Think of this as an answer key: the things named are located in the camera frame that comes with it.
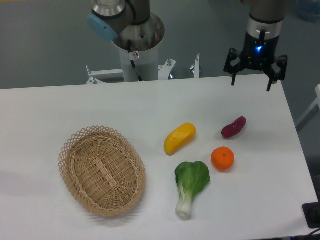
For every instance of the white frame at right edge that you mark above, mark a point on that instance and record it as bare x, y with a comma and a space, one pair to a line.
310, 112

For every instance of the green bok choy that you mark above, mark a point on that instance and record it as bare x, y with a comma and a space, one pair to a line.
191, 179

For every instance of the woven wicker basket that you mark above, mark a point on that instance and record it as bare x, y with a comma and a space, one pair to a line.
102, 171

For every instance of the black device at table edge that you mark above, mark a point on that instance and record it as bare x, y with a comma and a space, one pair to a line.
312, 214

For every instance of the white metal mounting frame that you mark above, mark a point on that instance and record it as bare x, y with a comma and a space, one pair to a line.
165, 72

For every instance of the orange tangerine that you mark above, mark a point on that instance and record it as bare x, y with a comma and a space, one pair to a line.
222, 158

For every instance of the purple sweet potato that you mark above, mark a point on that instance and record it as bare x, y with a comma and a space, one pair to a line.
234, 128

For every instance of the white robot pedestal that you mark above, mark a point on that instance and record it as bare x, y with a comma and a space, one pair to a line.
139, 65

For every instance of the yellow mango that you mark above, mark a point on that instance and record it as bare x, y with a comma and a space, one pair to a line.
180, 137

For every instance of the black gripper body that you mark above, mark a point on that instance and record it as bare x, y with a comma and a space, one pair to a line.
258, 56

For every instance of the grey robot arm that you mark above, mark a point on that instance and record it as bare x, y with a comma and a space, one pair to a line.
137, 33

